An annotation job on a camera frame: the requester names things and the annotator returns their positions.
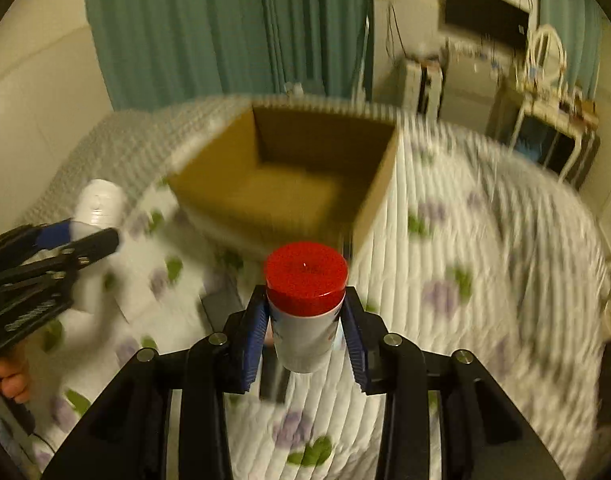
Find white plastic bottle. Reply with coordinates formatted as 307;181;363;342
70;179;126;314

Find red capped white bottle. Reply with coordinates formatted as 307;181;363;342
264;242;349;374

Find person's left hand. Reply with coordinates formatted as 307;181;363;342
0;341;31;404

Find grey checked bedsheet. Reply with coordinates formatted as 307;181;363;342
17;96;251;224

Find floral white quilt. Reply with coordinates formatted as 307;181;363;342
31;118;606;479

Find brown cardboard box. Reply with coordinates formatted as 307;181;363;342
168;104;400;259

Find green curtain left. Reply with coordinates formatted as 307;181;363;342
85;0;374;110

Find green curtain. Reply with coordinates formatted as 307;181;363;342
85;0;374;110
539;0;601;99

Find white suitcase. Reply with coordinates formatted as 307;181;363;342
399;58;443;122

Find white vanity table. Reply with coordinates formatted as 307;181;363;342
485;78;601;188

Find oval white mirror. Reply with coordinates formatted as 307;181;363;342
523;24;567;87

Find green curtain right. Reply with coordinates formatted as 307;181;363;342
539;0;601;99

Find black wall television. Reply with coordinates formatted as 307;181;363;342
444;0;529;52

